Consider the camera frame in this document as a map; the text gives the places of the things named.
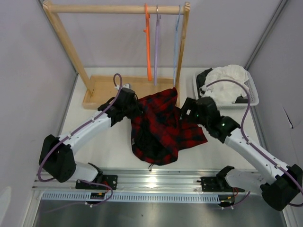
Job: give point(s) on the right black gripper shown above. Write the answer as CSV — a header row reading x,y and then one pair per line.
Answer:
x,y
189,105

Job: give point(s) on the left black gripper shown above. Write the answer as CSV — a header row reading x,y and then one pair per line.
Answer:
x,y
138,112

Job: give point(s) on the red black plaid skirt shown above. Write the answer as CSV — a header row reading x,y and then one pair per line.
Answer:
x,y
159,133

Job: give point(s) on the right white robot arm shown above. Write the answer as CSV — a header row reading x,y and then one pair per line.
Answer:
x,y
278,183

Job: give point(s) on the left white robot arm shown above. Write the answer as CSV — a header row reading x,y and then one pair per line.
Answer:
x,y
57,154

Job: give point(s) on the orange plastic hanger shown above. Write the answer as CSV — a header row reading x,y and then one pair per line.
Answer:
x,y
147,32

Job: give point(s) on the lilac plastic hanger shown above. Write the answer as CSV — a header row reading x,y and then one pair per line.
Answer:
x,y
157,35

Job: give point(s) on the white crumpled cloth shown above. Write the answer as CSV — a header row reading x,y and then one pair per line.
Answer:
x,y
225,85

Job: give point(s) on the wooden clothes rack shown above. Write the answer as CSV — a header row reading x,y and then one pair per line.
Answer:
x,y
98,85

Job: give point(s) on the black garment in basket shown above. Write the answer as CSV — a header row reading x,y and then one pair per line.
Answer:
x,y
201,77

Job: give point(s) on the white plastic basket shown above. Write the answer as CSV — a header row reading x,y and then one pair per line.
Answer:
x,y
253,94

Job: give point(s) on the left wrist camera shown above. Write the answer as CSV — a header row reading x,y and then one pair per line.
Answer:
x,y
127,85

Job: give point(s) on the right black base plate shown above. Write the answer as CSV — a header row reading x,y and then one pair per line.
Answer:
x,y
215,184

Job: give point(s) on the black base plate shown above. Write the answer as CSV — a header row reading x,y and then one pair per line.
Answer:
x,y
109,180
215,184

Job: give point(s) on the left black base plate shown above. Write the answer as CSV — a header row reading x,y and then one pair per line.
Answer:
x,y
109,180

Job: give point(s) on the aluminium mounting rail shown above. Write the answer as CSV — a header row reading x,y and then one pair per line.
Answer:
x,y
145,181

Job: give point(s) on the light blue wire hanger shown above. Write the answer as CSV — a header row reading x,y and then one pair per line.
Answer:
x,y
175,47

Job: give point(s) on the slotted cable duct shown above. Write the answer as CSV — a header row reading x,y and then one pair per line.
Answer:
x,y
132,197

